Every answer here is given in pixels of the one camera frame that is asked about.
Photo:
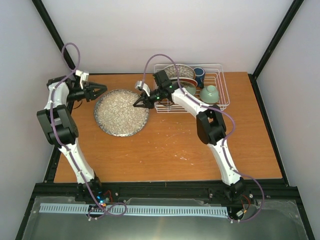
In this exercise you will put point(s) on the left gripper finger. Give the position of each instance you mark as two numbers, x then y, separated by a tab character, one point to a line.
96	93
94	85

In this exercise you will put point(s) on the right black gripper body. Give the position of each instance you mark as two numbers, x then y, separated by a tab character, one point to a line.
158	90

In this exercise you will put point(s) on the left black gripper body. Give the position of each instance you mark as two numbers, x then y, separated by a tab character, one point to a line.
86	95

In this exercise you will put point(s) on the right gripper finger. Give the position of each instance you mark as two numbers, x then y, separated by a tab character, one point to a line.
144	96
142	103

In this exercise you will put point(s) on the large grey rimmed plate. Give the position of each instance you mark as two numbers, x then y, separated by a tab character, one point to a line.
115	114

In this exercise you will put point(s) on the mint plate with flower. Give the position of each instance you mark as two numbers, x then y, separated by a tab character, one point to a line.
191	89

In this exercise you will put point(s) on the floral patterned bowl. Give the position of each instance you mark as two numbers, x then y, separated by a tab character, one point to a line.
183	71

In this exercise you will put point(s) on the red and teal plate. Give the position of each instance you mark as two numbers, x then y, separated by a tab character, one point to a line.
185	79

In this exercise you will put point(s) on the dark blue mug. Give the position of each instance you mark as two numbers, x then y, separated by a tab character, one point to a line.
199	76

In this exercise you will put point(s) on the mint green bowl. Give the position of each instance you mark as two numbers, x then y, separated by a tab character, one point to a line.
209	94

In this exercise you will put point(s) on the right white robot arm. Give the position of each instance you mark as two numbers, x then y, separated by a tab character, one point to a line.
210	125

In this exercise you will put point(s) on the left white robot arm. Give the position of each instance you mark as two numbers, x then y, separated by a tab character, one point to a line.
61	130

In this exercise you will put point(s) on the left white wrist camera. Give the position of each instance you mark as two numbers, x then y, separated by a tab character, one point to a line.
83	78

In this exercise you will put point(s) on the white wire dish rack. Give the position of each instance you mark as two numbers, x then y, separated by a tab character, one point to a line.
214	76

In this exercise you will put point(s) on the black left frame post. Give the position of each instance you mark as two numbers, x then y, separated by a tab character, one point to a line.
48	22

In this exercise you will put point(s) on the black frame post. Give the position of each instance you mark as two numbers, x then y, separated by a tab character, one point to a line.
285	23
48	22

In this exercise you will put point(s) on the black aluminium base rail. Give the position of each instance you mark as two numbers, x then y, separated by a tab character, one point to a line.
213	192

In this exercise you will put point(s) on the light blue cable duct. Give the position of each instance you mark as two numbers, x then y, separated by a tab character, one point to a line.
136	210

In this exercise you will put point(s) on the black right frame post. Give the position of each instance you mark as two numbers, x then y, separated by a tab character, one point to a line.
285	23

